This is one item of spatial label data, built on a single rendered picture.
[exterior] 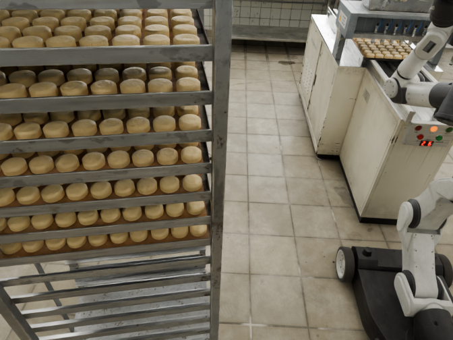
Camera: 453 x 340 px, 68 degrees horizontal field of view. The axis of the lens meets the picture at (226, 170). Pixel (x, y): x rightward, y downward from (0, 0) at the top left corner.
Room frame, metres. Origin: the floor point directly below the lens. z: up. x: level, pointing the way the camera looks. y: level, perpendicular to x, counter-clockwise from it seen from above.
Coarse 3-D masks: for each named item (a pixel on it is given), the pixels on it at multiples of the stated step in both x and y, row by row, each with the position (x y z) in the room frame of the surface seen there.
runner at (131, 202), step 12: (192, 192) 0.60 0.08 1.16; (204, 192) 0.61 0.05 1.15; (48, 204) 0.54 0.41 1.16; (60, 204) 0.55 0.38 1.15; (72, 204) 0.55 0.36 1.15; (84, 204) 0.55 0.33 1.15; (96, 204) 0.56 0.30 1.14; (108, 204) 0.56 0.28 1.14; (120, 204) 0.57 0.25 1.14; (132, 204) 0.57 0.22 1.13; (144, 204) 0.58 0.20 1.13; (156, 204) 0.59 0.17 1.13; (0, 216) 0.52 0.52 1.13; (12, 216) 0.52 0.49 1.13
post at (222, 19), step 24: (216, 0) 0.58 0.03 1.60; (216, 24) 0.58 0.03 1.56; (216, 48) 0.58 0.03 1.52; (216, 72) 0.58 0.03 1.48; (216, 96) 0.58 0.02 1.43; (216, 120) 0.58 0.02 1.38; (216, 144) 0.58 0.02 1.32; (216, 168) 0.58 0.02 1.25; (216, 192) 0.58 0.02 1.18; (216, 216) 0.58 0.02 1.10; (216, 240) 0.58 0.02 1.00; (216, 264) 0.58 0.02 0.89; (216, 288) 0.58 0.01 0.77; (216, 312) 0.58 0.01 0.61; (216, 336) 0.59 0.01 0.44
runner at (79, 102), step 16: (48, 96) 0.56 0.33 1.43; (64, 96) 0.56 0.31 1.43; (80, 96) 0.56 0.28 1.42; (96, 96) 0.57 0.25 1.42; (112, 96) 0.58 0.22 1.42; (128, 96) 0.58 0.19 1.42; (144, 96) 0.59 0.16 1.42; (160, 96) 0.59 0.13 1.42; (176, 96) 0.60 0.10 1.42; (192, 96) 0.60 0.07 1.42; (208, 96) 0.61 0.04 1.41; (0, 112) 0.54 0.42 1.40; (16, 112) 0.54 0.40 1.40; (32, 112) 0.55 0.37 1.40
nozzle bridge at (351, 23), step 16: (336, 16) 2.59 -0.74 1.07; (352, 16) 2.26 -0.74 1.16; (368, 16) 2.26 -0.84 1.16; (384, 16) 2.26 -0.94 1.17; (400, 16) 2.26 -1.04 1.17; (416, 16) 2.26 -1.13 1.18; (352, 32) 2.26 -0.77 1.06; (368, 32) 2.33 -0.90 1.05; (400, 32) 2.34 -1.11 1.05; (416, 32) 2.34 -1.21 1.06; (336, 48) 2.40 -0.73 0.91; (432, 64) 2.35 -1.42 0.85
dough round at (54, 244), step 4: (48, 240) 0.58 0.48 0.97; (52, 240) 0.58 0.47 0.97; (56, 240) 0.58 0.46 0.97; (60, 240) 0.58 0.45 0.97; (64, 240) 0.59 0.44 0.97; (48, 244) 0.57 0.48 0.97; (52, 244) 0.57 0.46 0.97; (56, 244) 0.57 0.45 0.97; (60, 244) 0.57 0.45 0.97; (64, 244) 0.58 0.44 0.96; (52, 248) 0.56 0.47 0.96; (56, 248) 0.56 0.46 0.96
